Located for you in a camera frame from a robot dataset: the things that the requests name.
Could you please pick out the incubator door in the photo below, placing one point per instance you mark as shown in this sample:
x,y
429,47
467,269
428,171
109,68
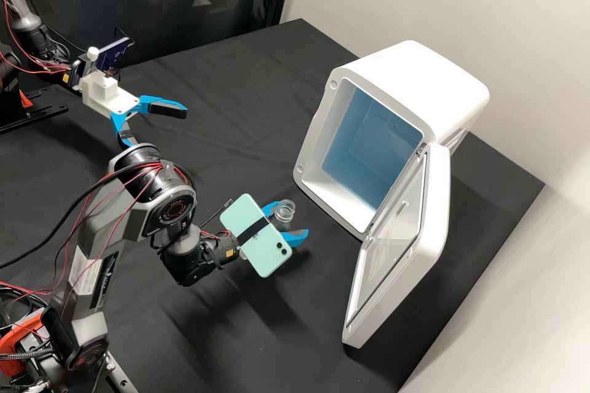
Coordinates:
x,y
428,209

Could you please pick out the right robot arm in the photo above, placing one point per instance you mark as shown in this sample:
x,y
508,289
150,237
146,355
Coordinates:
x,y
90,245

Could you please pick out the clear flask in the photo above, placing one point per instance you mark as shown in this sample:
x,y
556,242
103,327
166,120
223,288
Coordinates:
x,y
285,211

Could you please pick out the white incubator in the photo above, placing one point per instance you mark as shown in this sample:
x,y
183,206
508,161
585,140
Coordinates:
x,y
438,89

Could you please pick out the left wrist camera phone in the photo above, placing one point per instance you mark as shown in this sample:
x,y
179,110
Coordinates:
x,y
115,51

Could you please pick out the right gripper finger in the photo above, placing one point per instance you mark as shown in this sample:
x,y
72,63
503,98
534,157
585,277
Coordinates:
x,y
296,237
268,207

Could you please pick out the wrist camera phone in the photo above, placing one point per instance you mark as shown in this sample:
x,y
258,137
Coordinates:
x,y
115,51
239,215

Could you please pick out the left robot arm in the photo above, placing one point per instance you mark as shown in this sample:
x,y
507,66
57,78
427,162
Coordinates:
x,y
27,22

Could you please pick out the right wrist camera phone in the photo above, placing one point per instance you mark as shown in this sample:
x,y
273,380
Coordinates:
x,y
239,215

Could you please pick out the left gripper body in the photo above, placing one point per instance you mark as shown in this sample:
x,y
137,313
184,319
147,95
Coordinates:
x,y
108,100

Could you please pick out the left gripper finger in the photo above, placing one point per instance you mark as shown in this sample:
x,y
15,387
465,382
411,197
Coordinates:
x,y
159,104
121,128

